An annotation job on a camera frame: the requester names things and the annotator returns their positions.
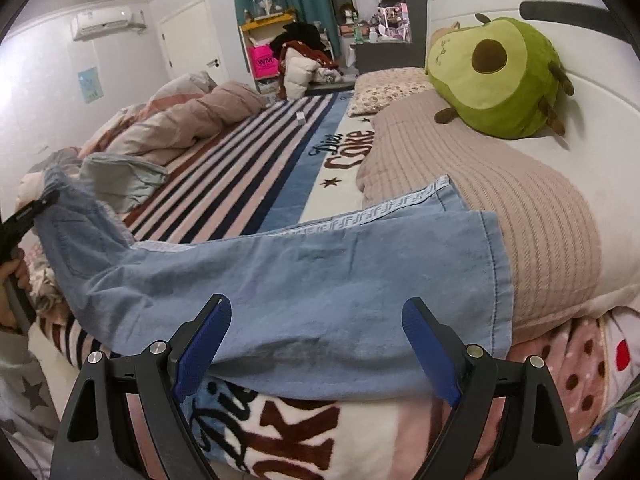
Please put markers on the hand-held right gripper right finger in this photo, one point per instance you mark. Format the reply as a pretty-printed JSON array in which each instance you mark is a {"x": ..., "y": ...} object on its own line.
[{"x": 430, "y": 352}]

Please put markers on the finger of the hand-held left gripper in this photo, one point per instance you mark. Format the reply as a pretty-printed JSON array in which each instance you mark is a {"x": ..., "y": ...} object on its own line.
[{"x": 37, "y": 206}]

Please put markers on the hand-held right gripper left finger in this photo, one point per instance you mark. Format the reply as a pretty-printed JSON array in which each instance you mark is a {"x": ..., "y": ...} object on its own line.
[{"x": 200, "y": 352}]

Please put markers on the light blue denim pants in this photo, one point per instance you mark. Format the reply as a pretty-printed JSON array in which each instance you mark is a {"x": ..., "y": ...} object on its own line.
[{"x": 300, "y": 285}]

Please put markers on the person's left hand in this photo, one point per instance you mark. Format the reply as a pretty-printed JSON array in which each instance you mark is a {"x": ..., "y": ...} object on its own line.
[{"x": 21, "y": 274}]

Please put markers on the grey green cloth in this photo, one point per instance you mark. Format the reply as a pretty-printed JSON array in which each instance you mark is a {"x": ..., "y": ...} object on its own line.
[{"x": 125, "y": 175}]

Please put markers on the pink polka dot blanket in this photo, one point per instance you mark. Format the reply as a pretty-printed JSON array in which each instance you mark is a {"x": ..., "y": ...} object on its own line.
[{"x": 575, "y": 370}]

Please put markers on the beige knitted pillow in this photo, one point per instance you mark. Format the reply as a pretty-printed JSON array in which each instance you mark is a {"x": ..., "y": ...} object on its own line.
[{"x": 500, "y": 200}]

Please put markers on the pink quilted comforter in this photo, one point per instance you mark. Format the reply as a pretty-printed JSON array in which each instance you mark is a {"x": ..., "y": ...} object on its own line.
[{"x": 190, "y": 115}]

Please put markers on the striped printed blanket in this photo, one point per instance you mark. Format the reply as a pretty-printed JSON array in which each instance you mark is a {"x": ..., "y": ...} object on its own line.
[{"x": 240, "y": 175}]

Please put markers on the white air conditioner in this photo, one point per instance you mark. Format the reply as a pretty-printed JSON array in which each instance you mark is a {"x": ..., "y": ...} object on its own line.
[{"x": 107, "y": 22}]

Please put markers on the white door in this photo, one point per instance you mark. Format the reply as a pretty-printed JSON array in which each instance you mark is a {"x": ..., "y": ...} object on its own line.
[{"x": 192, "y": 40}]

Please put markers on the small white box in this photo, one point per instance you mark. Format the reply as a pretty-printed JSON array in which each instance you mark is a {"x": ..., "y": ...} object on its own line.
[{"x": 300, "y": 118}]

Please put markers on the floral patterned pillow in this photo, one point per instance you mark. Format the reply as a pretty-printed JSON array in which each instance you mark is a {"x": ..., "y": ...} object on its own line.
[{"x": 385, "y": 90}]

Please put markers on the pink shopping bag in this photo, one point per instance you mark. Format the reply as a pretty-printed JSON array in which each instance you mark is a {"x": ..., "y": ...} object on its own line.
[{"x": 263, "y": 61}]

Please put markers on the green avocado plush toy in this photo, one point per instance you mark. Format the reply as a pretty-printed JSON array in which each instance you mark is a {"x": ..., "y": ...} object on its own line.
[{"x": 500, "y": 80}]

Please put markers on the yellow shelf rack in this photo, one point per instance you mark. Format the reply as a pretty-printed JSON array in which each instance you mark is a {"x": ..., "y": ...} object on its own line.
[{"x": 260, "y": 25}]

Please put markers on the white puffer jacket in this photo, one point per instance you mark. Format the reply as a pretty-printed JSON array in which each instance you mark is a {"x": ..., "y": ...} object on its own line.
[{"x": 299, "y": 77}]

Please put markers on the dark grey cabinet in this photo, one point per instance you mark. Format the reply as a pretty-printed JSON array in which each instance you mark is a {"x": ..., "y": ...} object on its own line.
[{"x": 385, "y": 57}]

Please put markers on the pile of dark clothes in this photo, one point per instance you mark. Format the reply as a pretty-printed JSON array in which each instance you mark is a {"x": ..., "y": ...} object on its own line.
[{"x": 302, "y": 35}]

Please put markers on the mannequin head with wig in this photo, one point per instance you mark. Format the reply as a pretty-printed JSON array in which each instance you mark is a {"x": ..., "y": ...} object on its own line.
[{"x": 347, "y": 17}]

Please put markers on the cluttered shelf unit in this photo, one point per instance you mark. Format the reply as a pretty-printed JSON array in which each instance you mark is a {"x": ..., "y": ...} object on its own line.
[{"x": 392, "y": 5}]

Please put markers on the light blue wall poster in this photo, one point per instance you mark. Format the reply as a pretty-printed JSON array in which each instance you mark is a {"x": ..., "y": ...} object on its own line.
[{"x": 91, "y": 85}]

